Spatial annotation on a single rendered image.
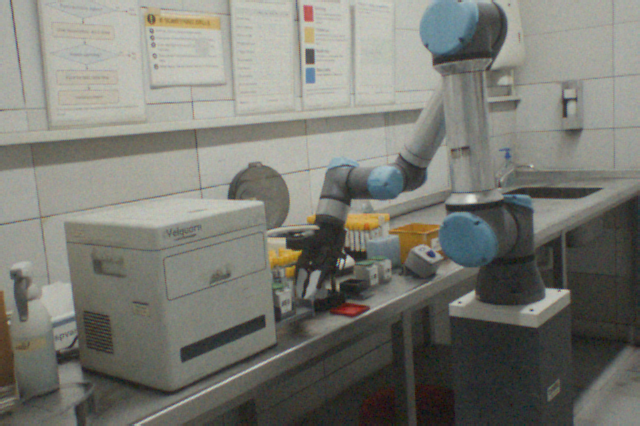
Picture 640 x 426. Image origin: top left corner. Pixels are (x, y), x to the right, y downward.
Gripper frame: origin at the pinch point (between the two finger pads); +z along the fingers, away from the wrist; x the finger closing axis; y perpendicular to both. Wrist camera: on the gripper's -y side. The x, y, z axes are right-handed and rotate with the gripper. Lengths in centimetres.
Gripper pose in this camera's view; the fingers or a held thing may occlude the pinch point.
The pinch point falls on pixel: (303, 302)
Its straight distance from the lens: 156.4
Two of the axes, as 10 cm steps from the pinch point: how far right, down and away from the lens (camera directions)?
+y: 5.7, 3.6, 7.4
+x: -7.8, -0.3, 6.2
